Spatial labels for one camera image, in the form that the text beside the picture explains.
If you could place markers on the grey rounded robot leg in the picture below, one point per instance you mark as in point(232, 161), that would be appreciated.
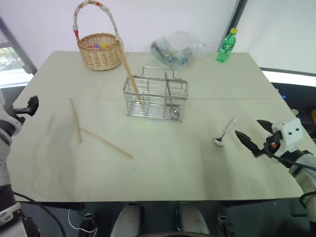
point(128, 221)
point(192, 219)

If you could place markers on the green plastic bottle yellow cap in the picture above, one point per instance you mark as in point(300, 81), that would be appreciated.
point(225, 47)

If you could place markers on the colourful items in basket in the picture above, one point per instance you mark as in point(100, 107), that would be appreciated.
point(100, 46)

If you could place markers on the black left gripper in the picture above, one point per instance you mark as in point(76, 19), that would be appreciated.
point(20, 110)

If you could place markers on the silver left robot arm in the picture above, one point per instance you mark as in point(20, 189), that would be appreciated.
point(6, 138)

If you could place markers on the white side desk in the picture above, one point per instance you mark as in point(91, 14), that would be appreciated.
point(291, 76)

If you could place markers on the metal spoon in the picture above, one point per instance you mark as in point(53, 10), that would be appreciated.
point(226, 130)

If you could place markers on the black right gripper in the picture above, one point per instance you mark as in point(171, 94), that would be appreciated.
point(270, 144)

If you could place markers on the grey window frame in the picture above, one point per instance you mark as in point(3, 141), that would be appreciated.
point(17, 47)

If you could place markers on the wooden chopstick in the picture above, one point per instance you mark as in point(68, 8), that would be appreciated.
point(126, 66)
point(106, 143)
point(76, 121)
point(130, 74)

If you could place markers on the clear plastic bag with items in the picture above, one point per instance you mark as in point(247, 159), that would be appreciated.
point(172, 53)

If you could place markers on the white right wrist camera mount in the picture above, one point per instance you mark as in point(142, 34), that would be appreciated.
point(290, 133)

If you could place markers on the black table leg bracket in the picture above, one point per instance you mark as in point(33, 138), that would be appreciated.
point(87, 224)
point(225, 225)

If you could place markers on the dark vertical wall post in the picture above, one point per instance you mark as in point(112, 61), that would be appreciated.
point(233, 22)

